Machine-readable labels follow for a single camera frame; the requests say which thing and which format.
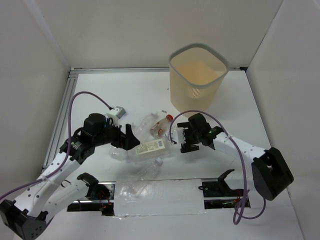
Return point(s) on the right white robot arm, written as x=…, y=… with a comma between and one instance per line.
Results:
x=270, y=172

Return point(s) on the beige mesh waste bin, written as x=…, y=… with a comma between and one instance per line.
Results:
x=196, y=72

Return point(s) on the clear bottle white cap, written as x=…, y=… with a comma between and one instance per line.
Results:
x=168, y=136

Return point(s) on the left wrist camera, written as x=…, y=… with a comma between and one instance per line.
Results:
x=115, y=114

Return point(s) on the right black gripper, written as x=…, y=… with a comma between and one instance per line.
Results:
x=187, y=147

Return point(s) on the clear crushed bottle left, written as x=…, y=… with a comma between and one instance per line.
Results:
x=118, y=154

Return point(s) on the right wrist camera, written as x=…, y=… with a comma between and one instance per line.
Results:
x=178, y=136

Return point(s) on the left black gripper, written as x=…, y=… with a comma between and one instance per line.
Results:
x=123, y=141

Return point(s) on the white front cover panel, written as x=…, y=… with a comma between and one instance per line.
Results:
x=158, y=198

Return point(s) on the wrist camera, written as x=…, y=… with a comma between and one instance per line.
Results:
x=115, y=114
x=178, y=136

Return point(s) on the red cap dirty bottle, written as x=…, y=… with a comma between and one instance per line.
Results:
x=160, y=128

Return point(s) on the square bottle beige label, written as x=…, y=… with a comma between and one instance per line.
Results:
x=154, y=149

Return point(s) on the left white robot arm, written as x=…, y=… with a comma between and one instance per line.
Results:
x=29, y=214

